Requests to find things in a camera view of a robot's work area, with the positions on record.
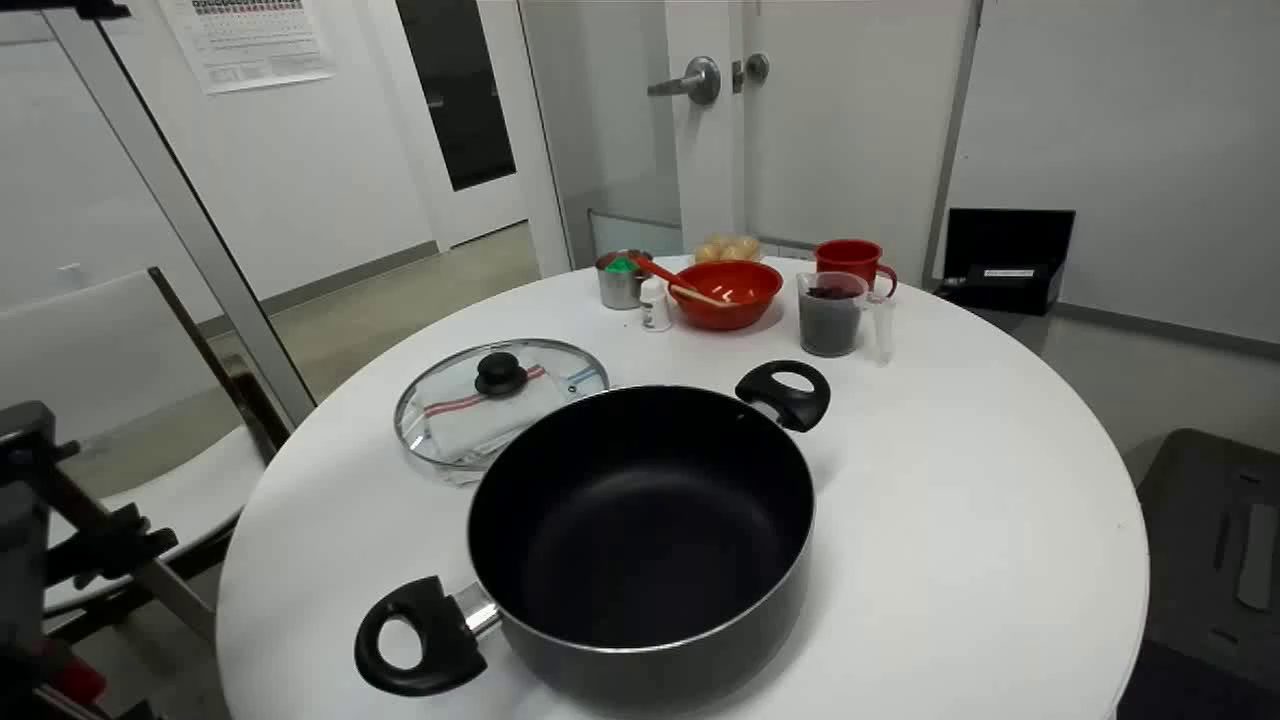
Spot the glass lid with black knob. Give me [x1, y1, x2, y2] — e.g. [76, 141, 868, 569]
[391, 334, 618, 485]

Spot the small white bottle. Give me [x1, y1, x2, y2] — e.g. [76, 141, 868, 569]
[637, 278, 671, 334]

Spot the metal cup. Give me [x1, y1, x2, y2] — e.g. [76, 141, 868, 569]
[593, 249, 658, 317]

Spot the wooden spoon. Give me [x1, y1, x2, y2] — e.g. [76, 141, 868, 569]
[637, 258, 732, 310]

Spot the red bowl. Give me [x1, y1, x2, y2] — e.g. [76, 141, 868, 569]
[665, 258, 790, 338]

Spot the clear cup with dark contents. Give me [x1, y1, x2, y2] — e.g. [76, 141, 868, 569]
[797, 270, 902, 364]

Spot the red mug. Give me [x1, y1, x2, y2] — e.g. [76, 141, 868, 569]
[813, 238, 902, 304]

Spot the silver door knob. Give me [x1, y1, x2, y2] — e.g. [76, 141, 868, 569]
[729, 52, 772, 96]

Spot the dark door window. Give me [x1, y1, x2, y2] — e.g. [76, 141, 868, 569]
[391, 0, 521, 197]

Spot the black open case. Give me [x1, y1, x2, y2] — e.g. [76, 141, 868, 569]
[936, 205, 1079, 322]

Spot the grey metal pole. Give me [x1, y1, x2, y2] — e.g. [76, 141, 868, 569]
[44, 3, 320, 431]

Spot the white paper poster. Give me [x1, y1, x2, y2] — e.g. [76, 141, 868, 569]
[157, 0, 336, 96]

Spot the black metal stand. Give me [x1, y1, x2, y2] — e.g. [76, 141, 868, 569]
[0, 396, 183, 720]

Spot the black pot with handles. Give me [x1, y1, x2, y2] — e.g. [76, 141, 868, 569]
[352, 355, 838, 703]

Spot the silver door lever handle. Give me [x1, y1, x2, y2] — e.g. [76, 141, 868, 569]
[645, 58, 723, 113]

